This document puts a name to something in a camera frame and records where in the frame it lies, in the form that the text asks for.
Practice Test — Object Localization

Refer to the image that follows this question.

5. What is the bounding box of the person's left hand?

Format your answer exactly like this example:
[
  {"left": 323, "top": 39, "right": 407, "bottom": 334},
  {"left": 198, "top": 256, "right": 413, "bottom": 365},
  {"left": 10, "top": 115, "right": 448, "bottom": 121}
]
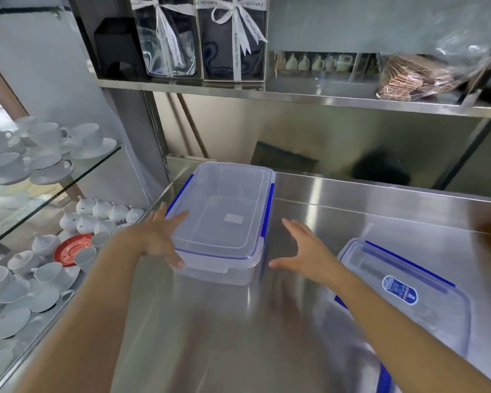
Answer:
[{"left": 137, "top": 202, "right": 190, "bottom": 270}]

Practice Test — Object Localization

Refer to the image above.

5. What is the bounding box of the person's right hand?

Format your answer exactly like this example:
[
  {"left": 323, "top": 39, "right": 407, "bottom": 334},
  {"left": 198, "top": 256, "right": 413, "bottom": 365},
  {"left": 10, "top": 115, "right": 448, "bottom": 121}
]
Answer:
[{"left": 268, "top": 218, "right": 348, "bottom": 285}]

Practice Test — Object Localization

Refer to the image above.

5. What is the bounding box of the person's right forearm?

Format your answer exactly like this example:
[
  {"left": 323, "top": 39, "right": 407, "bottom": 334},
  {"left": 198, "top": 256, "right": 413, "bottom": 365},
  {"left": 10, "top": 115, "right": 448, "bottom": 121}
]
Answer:
[{"left": 331, "top": 262, "right": 491, "bottom": 393}]

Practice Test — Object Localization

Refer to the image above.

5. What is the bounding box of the person's left forearm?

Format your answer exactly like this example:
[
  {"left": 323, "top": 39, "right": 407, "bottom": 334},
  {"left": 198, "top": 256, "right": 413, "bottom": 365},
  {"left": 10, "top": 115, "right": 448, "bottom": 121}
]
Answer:
[{"left": 14, "top": 235, "right": 156, "bottom": 393}]

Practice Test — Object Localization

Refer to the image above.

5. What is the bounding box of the clear container with blue clips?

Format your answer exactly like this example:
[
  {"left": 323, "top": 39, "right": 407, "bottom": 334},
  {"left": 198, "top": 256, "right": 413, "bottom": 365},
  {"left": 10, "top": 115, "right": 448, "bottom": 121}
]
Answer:
[{"left": 165, "top": 161, "right": 276, "bottom": 286}]

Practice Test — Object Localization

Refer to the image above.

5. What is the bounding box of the group of white lidded pots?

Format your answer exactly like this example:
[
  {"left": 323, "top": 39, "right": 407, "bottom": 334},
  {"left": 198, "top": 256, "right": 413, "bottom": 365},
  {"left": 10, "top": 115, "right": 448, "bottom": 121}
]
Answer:
[{"left": 59, "top": 195, "right": 146, "bottom": 237}]

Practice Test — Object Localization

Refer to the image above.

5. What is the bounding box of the red saucer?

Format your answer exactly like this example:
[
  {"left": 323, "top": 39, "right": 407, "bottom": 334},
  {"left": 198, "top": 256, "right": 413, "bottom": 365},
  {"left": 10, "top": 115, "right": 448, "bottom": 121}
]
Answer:
[{"left": 53, "top": 234, "right": 93, "bottom": 268}]

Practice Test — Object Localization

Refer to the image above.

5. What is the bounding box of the clear container with oval label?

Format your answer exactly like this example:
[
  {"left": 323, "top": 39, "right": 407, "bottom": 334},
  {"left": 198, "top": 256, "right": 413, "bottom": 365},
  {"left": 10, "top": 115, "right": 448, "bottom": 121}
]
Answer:
[{"left": 334, "top": 238, "right": 473, "bottom": 393}]

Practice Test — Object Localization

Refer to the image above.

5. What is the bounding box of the glass shelf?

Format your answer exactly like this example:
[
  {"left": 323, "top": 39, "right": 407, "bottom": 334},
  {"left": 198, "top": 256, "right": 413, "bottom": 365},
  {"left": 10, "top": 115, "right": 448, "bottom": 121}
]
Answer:
[{"left": 0, "top": 142, "right": 123, "bottom": 252}]

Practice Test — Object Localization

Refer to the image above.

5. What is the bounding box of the pile of white cups plates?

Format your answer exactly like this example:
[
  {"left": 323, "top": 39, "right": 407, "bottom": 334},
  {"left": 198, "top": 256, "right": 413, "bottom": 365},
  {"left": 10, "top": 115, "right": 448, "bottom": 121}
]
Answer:
[{"left": 0, "top": 230, "right": 100, "bottom": 387}]

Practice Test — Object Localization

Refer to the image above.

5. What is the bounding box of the group of white cups saucers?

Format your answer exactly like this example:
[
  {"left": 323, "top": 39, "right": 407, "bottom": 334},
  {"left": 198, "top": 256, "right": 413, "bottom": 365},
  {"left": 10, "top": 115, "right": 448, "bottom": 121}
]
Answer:
[{"left": 0, "top": 116, "right": 118, "bottom": 187}]

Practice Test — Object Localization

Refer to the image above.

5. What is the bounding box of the stainless steel shelf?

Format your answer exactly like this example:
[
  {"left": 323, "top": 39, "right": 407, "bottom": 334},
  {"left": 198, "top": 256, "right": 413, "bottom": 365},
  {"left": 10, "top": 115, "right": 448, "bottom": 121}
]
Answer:
[{"left": 67, "top": 0, "right": 491, "bottom": 120}]

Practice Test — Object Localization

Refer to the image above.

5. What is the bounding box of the row of small white jugs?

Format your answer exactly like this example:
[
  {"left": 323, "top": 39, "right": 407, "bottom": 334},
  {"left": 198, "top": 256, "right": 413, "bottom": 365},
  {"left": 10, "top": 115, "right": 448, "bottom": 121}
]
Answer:
[{"left": 275, "top": 51, "right": 378, "bottom": 74}]

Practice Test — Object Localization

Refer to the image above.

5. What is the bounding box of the black box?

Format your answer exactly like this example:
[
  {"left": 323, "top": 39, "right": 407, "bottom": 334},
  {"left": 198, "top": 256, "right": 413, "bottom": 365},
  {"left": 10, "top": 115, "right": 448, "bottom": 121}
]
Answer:
[{"left": 93, "top": 17, "right": 148, "bottom": 80}]

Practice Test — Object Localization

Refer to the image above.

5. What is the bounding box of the clear gift box white ribbon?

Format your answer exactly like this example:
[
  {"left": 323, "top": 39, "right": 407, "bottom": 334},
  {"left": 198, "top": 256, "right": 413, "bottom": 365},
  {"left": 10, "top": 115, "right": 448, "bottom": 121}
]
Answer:
[{"left": 130, "top": 0, "right": 203, "bottom": 79}]

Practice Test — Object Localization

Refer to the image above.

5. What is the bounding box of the gift box with blue swirl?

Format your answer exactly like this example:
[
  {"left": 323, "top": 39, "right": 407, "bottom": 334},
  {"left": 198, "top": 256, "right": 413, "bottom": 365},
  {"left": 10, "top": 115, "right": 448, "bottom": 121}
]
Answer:
[{"left": 194, "top": 0, "right": 270, "bottom": 82}]

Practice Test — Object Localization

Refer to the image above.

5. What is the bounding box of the clear plastic bag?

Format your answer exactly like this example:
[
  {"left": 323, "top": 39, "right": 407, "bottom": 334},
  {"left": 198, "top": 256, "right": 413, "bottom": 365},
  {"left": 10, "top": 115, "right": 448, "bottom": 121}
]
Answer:
[{"left": 374, "top": 10, "right": 491, "bottom": 103}]

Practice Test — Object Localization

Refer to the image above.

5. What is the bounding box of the brown wooden frame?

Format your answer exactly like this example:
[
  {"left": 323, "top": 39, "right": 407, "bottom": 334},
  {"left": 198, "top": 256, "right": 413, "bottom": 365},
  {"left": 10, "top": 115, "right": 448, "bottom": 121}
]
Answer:
[{"left": 0, "top": 49, "right": 30, "bottom": 121}]

